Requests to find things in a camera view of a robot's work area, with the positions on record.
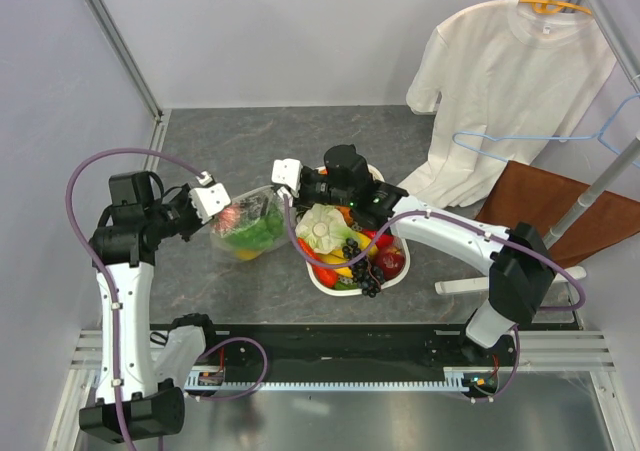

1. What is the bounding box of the dark red toy pomegranate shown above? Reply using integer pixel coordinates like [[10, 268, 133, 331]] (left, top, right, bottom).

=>
[[375, 246, 406, 281]]

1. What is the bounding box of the dark toy grape bunch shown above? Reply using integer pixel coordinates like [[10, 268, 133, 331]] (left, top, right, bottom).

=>
[[342, 238, 385, 298]]

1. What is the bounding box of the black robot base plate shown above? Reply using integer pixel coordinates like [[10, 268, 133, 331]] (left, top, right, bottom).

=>
[[141, 323, 522, 405]]

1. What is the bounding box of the grey clothes rack stand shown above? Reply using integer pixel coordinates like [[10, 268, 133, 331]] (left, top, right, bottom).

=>
[[434, 0, 640, 295]]

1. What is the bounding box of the yellow toy lemon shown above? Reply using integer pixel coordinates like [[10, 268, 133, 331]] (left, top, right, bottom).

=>
[[234, 249, 263, 261]]

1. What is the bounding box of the white slotted cable duct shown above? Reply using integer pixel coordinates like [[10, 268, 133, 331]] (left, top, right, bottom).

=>
[[185, 367, 469, 393]]

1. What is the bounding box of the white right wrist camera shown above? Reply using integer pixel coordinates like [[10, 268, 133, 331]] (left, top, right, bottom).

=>
[[271, 158, 303, 198]]

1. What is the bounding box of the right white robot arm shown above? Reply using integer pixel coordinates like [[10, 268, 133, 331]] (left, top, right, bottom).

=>
[[272, 145, 556, 365]]

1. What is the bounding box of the brown cloth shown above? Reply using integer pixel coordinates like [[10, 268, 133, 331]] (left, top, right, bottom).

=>
[[476, 161, 639, 268]]

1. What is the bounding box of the pink toy peach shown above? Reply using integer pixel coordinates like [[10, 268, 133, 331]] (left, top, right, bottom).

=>
[[213, 204, 243, 235]]

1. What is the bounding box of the white perforated plastic basket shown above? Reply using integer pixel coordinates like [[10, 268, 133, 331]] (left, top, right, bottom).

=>
[[294, 165, 412, 297]]

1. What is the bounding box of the orange clothes hanger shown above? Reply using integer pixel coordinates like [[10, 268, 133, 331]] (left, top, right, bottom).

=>
[[519, 0, 592, 16]]

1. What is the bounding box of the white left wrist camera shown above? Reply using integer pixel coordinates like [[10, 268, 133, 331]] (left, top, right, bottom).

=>
[[188, 171, 232, 224]]

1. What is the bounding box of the white green toy cabbage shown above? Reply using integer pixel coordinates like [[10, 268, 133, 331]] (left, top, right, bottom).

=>
[[295, 204, 353, 254]]

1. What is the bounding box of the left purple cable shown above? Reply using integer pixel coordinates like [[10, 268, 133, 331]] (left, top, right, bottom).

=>
[[66, 147, 271, 451]]

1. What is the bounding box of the aluminium frame rail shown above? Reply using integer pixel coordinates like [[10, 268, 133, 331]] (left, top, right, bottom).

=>
[[85, 0, 164, 122]]

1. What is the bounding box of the clear dotted zip top bag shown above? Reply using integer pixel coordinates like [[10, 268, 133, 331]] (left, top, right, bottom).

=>
[[210, 186, 287, 263]]

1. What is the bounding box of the red toy chili pepper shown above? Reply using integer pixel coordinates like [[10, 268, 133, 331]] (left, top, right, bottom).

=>
[[297, 238, 339, 289]]

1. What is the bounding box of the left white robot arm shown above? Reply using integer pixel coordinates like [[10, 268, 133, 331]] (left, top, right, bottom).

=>
[[79, 171, 231, 444]]

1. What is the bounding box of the yellow toy banana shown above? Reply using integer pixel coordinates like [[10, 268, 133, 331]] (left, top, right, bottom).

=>
[[317, 232, 378, 278]]

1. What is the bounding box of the white t-shirt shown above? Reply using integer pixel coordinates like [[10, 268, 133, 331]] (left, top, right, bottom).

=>
[[400, 0, 616, 208]]

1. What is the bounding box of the blue clothes hanger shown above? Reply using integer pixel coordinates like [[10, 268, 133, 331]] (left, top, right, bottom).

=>
[[452, 93, 639, 163]]

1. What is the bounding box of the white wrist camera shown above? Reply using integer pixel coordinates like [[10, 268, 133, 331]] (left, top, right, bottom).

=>
[[271, 158, 303, 198], [188, 171, 232, 224]]

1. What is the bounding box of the green toy lettuce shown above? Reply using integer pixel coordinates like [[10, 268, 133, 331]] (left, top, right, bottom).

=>
[[220, 205, 284, 251]]

